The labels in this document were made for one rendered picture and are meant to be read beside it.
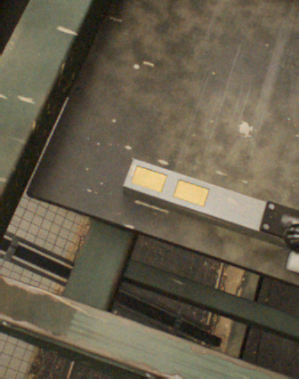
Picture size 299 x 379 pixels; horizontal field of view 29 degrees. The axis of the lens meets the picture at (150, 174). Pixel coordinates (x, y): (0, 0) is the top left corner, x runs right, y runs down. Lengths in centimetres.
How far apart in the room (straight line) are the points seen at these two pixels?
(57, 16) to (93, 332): 50
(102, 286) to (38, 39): 41
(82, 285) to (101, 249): 7
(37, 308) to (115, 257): 17
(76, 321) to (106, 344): 5
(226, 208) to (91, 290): 25
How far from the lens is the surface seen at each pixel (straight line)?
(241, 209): 91
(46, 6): 101
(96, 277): 94
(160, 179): 91
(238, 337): 205
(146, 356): 84
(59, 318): 85
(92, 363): 166
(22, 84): 93
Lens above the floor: 205
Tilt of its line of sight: 24 degrees down
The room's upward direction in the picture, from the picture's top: 60 degrees counter-clockwise
